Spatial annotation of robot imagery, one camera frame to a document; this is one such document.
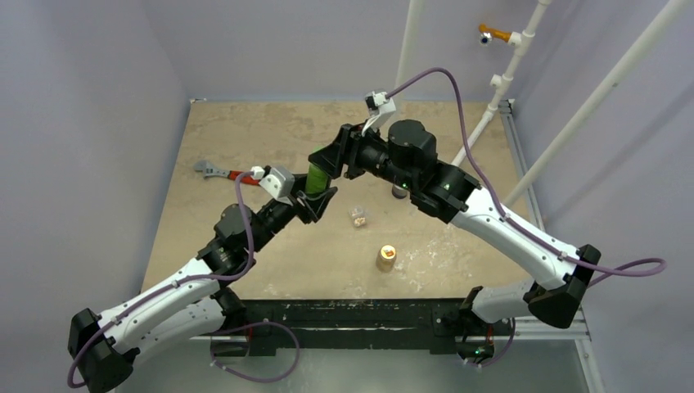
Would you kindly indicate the red handled adjustable wrench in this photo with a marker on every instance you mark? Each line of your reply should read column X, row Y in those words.
column 209, row 170

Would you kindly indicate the aluminium extrusion frame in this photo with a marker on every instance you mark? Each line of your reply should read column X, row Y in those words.
column 198, row 299

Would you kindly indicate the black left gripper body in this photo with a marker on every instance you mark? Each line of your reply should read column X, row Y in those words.
column 299, row 210

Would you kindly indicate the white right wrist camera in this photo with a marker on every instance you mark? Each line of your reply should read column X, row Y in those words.
column 380, row 107

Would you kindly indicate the white PVC pipe frame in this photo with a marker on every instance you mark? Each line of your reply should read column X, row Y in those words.
column 634, row 154

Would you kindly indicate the green pill bottle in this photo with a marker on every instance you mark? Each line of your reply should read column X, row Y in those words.
column 317, row 181

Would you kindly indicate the amber pill bottle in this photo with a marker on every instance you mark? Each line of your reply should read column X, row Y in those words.
column 386, row 258

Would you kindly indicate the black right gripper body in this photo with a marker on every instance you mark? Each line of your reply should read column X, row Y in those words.
column 346, row 150

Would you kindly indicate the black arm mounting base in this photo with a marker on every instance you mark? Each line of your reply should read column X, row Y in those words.
column 439, row 326

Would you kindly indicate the clear plastic pill organizer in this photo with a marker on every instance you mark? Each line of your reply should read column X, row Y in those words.
column 358, row 216

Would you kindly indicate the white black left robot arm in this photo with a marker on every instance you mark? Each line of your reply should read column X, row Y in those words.
column 106, row 347

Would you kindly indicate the white capped dark pill bottle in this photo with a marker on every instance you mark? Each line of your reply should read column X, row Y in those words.
column 399, row 192

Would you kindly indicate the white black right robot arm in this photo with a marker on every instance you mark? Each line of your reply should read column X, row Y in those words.
column 560, row 273

